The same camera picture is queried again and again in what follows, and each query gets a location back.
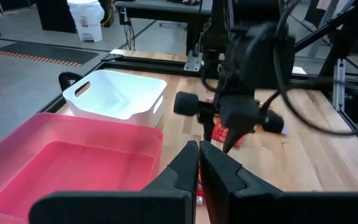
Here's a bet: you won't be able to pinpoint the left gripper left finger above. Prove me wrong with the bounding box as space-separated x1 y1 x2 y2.
29 140 200 224

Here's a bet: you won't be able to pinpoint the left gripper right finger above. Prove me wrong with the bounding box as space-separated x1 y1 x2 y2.
200 141 358 224

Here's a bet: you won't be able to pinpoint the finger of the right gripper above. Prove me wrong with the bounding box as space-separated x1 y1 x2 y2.
223 129 247 154
203 113 216 141

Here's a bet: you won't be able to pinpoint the red candy bag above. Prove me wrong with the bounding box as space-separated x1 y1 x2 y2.
211 118 245 147

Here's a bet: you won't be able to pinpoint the small wrapped candy roll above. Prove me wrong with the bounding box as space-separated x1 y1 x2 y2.
197 167 205 206

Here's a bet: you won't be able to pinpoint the pink plastic bin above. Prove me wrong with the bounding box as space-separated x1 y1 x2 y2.
0 112 164 224

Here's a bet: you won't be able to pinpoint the white plastic bin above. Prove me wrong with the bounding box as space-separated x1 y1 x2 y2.
62 68 168 128

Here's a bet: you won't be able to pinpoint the black tripod stand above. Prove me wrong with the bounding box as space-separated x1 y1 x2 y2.
293 0 358 78

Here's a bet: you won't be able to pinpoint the grey desk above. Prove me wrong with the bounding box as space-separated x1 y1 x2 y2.
113 0 214 55

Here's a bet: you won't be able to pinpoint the white step bin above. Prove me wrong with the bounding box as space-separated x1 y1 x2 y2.
67 0 105 43

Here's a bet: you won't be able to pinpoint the black mat with orange stripe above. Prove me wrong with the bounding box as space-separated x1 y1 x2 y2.
0 41 99 68

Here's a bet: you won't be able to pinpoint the black cabinet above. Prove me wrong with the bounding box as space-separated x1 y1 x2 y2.
35 0 77 34

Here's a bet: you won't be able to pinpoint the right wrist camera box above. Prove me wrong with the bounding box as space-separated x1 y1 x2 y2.
228 23 296 91

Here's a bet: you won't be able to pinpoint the silver metal bracket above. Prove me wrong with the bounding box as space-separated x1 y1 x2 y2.
183 49 203 72

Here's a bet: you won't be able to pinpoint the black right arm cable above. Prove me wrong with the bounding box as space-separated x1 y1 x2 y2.
272 0 358 136

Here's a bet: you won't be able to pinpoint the silver aluminium post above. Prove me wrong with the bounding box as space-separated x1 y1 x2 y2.
333 58 346 112

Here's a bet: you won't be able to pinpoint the hanging desk cables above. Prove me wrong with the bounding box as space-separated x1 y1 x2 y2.
118 9 136 50

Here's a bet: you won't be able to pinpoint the black frame clamp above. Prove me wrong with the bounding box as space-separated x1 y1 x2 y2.
58 71 83 93

